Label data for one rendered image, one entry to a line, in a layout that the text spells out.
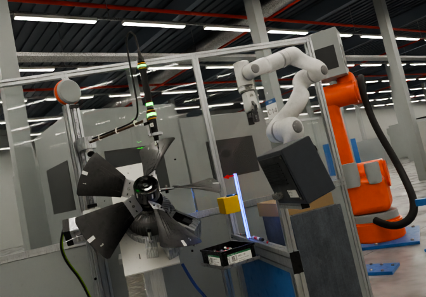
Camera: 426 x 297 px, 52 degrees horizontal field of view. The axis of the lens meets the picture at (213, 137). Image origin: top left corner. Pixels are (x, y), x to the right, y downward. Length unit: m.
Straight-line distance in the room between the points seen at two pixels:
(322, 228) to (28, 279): 1.72
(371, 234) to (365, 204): 0.37
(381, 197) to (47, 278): 4.02
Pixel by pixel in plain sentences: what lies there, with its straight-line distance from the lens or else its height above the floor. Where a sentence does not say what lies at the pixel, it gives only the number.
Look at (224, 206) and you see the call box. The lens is 2.39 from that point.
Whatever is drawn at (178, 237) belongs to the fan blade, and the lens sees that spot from 1.91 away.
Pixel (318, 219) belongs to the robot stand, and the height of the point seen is 0.88.
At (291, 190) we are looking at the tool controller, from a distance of 1.44.
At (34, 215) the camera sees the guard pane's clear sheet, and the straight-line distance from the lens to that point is 2.86.
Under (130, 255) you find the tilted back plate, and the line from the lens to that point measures 2.17.
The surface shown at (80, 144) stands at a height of 1.54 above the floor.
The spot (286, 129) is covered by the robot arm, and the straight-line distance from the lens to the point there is 2.23.
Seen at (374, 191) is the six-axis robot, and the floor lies 0.64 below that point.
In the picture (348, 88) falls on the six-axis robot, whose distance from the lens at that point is 5.85.
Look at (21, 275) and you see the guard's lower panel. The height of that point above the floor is 0.87.
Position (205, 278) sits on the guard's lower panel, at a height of 0.58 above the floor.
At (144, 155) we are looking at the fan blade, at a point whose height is 1.38.
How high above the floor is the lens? 1.18
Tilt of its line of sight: 6 degrees up
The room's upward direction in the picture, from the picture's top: 12 degrees counter-clockwise
